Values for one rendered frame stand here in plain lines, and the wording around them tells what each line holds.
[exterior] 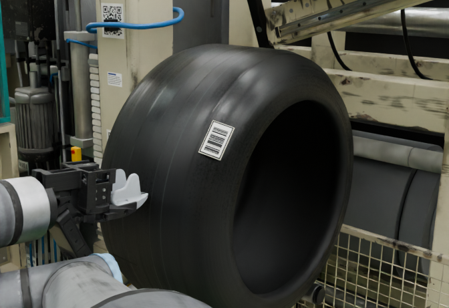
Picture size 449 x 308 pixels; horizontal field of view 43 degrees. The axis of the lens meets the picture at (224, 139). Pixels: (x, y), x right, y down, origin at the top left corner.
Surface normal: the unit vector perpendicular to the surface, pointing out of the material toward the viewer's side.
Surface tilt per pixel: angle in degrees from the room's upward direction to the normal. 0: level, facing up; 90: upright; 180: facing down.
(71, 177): 90
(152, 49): 90
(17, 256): 90
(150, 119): 53
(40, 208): 74
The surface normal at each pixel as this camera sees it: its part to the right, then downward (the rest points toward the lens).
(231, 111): 0.21, -0.33
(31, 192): 0.59, -0.58
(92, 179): 0.76, 0.18
